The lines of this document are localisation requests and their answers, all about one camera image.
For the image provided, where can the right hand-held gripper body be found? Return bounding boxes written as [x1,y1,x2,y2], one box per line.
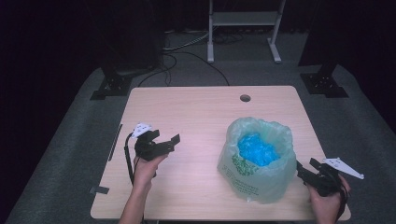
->
[306,157,365,198]

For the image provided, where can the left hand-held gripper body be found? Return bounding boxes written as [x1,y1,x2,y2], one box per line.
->
[131,122,176,162]

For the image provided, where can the green plastic bag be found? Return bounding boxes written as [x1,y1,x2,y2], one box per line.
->
[216,116,298,205]

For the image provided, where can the person's left hand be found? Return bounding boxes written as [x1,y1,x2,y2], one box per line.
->
[132,153,169,191]

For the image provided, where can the person's right hand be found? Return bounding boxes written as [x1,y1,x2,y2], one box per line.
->
[307,175,352,224]

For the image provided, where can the crumpled blue plastic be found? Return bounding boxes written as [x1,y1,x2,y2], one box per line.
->
[236,132,281,168]

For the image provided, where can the grey tape piece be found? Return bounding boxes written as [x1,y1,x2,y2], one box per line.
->
[89,185,110,196]

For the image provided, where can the black stand base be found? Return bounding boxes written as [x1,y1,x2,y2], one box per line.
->
[300,63,349,99]
[90,65,134,102]

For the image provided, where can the white metal stand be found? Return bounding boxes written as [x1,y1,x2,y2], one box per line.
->
[206,0,287,64]

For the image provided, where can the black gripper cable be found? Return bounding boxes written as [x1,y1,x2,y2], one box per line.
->
[123,132,138,185]
[335,178,350,222]

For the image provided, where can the black floor cable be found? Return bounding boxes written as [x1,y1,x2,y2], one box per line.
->
[137,50,231,88]

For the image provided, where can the grey floor cable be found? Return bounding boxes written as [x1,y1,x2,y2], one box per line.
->
[162,30,210,52]

